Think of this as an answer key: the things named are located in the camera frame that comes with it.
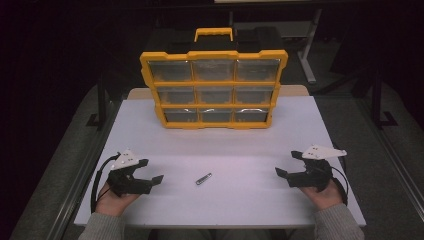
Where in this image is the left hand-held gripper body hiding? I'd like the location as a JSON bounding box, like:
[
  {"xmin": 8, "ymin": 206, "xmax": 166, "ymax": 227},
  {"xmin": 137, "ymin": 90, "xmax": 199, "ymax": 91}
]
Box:
[{"xmin": 106, "ymin": 148, "xmax": 154, "ymax": 198}]

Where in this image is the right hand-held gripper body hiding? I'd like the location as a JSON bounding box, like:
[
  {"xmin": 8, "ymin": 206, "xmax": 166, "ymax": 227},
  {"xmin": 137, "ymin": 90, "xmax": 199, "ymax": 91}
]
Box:
[{"xmin": 286, "ymin": 144, "xmax": 348, "ymax": 193}]

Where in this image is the small metal screw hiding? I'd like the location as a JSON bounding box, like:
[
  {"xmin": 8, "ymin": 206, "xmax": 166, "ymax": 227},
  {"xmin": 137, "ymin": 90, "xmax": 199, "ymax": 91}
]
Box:
[{"xmin": 195, "ymin": 172, "xmax": 213, "ymax": 186}]

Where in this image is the yellow organizer cabinet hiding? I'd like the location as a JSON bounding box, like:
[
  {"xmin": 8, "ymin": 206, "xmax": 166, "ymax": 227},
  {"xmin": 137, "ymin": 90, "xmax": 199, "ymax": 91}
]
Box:
[{"xmin": 139, "ymin": 27, "xmax": 290, "ymax": 131}]

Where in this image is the clear plastic drawer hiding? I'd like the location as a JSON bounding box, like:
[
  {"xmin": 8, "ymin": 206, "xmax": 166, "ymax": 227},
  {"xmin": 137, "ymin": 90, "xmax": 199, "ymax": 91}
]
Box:
[{"xmin": 198, "ymin": 108, "xmax": 235, "ymax": 123}]

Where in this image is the person's left hand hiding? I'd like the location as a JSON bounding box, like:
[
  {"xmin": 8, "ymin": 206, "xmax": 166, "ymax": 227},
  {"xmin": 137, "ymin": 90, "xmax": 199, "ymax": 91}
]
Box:
[{"xmin": 95, "ymin": 182, "xmax": 141, "ymax": 217}]

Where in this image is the person's right hand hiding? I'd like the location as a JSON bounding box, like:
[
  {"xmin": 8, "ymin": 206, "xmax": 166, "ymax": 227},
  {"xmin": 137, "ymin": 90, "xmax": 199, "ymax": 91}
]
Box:
[{"xmin": 299, "ymin": 179, "xmax": 344, "ymax": 211}]

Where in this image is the black metal stand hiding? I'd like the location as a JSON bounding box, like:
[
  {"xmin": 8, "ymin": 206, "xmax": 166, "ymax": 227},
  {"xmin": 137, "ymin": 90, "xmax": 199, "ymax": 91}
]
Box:
[
  {"xmin": 85, "ymin": 74, "xmax": 112, "ymax": 131},
  {"xmin": 370, "ymin": 64, "xmax": 400, "ymax": 130}
]

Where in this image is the white desk with metal leg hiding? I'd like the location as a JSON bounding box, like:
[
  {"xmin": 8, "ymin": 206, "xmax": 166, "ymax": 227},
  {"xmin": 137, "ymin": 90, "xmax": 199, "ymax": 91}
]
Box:
[{"xmin": 229, "ymin": 7, "xmax": 324, "ymax": 85}]

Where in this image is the grid of clear drawers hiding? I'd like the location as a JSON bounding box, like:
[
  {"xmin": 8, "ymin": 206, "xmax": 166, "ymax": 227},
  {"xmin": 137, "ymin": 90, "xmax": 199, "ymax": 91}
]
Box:
[{"xmin": 147, "ymin": 59, "xmax": 281, "ymax": 123}]

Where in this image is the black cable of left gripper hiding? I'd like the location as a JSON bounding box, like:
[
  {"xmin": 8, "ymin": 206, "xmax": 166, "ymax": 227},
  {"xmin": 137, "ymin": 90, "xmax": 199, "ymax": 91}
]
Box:
[{"xmin": 90, "ymin": 152, "xmax": 122, "ymax": 215}]

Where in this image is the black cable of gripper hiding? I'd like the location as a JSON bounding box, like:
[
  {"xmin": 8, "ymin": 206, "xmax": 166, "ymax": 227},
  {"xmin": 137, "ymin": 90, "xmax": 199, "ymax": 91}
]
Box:
[
  {"xmin": 90, "ymin": 152, "xmax": 122, "ymax": 215},
  {"xmin": 330, "ymin": 145, "xmax": 350, "ymax": 207}
]

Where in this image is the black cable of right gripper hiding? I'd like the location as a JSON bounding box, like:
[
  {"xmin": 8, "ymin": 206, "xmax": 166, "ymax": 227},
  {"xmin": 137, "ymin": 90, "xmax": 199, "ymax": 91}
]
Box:
[{"xmin": 330, "ymin": 145, "xmax": 350, "ymax": 207}]

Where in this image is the metal frame rail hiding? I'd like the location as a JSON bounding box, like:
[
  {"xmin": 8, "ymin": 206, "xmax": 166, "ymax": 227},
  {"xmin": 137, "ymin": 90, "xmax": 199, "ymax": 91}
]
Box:
[
  {"xmin": 46, "ymin": 99, "xmax": 122, "ymax": 240},
  {"xmin": 351, "ymin": 98, "xmax": 424, "ymax": 221}
]

